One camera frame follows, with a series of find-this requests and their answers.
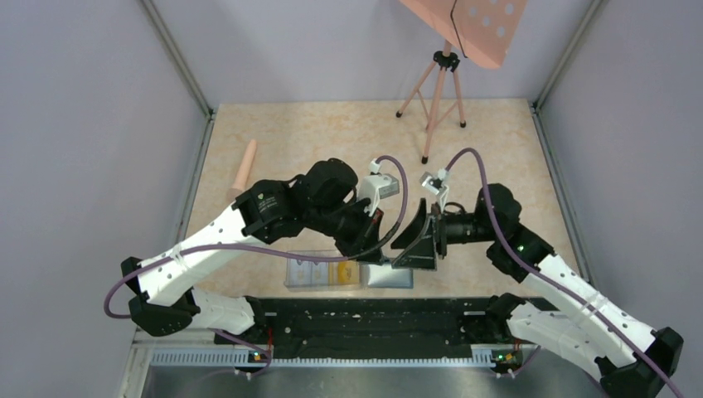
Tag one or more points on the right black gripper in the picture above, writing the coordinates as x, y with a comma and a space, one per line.
421, 253

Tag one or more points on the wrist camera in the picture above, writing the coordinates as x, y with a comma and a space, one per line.
376, 187
437, 184

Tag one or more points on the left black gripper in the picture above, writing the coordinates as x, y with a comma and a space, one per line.
366, 235

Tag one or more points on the pink tripod stand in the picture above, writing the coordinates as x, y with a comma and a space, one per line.
446, 63

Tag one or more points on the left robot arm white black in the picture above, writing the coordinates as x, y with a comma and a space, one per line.
329, 199

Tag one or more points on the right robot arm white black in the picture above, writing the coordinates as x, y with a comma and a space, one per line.
627, 357

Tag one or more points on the pink cylindrical handle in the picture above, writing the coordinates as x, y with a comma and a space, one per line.
243, 171

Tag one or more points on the pink perforated board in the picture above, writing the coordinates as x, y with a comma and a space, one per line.
481, 29

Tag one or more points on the aluminium slotted rail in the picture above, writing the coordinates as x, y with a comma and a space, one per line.
245, 358

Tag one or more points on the blue card holder wallet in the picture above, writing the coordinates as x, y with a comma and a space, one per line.
375, 276

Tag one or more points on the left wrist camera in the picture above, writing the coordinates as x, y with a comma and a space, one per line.
376, 187

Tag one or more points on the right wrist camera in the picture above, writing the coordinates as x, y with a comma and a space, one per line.
437, 184

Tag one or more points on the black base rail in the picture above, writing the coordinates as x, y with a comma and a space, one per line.
398, 328

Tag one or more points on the clear acrylic card stand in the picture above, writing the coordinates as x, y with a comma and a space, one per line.
305, 275

